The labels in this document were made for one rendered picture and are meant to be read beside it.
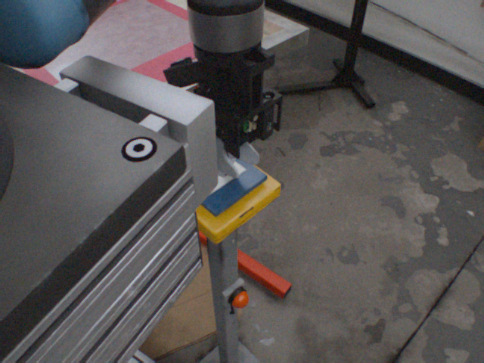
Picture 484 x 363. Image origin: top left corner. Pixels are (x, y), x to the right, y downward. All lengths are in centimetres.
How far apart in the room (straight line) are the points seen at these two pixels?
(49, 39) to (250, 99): 22
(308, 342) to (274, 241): 44
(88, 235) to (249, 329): 135
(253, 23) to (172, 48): 52
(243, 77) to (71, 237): 28
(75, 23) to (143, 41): 66
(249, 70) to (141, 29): 63
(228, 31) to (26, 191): 26
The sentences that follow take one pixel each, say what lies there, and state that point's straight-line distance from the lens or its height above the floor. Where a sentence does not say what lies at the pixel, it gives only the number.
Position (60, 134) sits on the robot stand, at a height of 126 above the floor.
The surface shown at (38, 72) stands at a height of 96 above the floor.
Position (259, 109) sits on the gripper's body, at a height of 112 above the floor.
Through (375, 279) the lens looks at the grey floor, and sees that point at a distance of 167.
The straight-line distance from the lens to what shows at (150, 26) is 101.
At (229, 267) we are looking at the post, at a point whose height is 74.
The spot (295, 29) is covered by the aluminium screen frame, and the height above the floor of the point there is 99.
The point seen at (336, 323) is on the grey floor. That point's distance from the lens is 155.
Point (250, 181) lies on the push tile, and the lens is 57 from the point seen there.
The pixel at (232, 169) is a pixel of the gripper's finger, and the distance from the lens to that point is 51.
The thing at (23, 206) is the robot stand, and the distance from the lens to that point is 19.
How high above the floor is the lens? 139
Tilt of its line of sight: 47 degrees down
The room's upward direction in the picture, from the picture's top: straight up
